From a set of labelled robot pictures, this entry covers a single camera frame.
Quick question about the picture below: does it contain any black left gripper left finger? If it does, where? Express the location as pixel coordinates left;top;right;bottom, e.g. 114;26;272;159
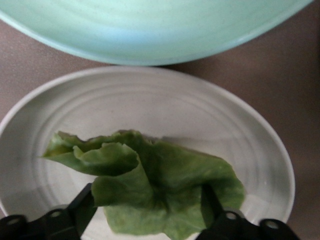
0;182;97;240

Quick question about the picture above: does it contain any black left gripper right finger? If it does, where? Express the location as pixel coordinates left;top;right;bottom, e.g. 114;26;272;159
197;184;301;240

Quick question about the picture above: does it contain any green lettuce leaf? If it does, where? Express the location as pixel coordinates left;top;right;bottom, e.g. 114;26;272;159
41;129;246;240

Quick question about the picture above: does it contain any beige plate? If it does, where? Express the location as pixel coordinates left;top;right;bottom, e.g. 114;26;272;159
0;66;296;240

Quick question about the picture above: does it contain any light green plate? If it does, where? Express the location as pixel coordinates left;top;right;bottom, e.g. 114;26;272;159
0;0;316;67

